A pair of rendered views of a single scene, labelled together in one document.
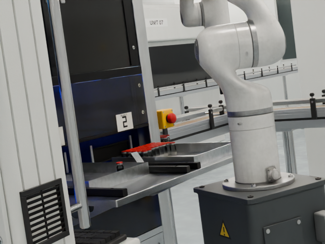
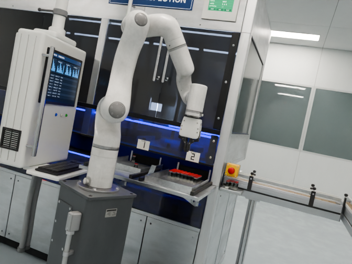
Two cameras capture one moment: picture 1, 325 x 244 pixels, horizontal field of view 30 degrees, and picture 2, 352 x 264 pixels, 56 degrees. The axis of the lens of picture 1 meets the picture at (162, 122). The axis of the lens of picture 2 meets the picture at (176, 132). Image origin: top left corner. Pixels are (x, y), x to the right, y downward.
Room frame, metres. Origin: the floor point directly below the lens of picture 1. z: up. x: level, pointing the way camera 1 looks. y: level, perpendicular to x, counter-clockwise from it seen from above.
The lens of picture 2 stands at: (1.37, -1.74, 1.25)
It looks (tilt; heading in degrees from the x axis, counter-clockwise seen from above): 3 degrees down; 71
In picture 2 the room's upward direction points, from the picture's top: 11 degrees clockwise
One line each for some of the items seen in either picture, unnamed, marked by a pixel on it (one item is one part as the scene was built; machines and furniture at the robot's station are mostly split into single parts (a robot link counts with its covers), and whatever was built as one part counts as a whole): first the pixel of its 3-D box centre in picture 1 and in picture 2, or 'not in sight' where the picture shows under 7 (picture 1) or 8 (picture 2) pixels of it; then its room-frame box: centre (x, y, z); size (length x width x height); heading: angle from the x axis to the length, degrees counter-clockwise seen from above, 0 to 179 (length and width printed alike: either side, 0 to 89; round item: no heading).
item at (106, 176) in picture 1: (79, 176); (133, 164); (1.84, 0.27, 0.90); 0.34 x 0.26 x 0.04; 52
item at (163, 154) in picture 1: (154, 152); (183, 177); (2.09, 0.04, 0.90); 0.18 x 0.02 x 0.05; 142
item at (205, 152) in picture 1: (174, 154); (178, 180); (2.03, -0.03, 0.90); 0.34 x 0.26 x 0.04; 52
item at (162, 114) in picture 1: (161, 118); (232, 169); (2.37, 0.00, 0.99); 0.08 x 0.07 x 0.07; 52
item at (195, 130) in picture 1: (177, 127); (280, 190); (2.69, -0.06, 0.92); 0.69 x 0.16 x 0.16; 142
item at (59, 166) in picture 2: (42, 240); (65, 166); (1.44, 0.33, 0.82); 0.40 x 0.14 x 0.02; 60
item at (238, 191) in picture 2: not in sight; (232, 189); (2.41, 0.03, 0.87); 0.14 x 0.13 x 0.02; 52
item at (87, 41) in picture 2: not in sight; (65, 56); (1.32, 0.81, 1.50); 0.49 x 0.01 x 0.59; 142
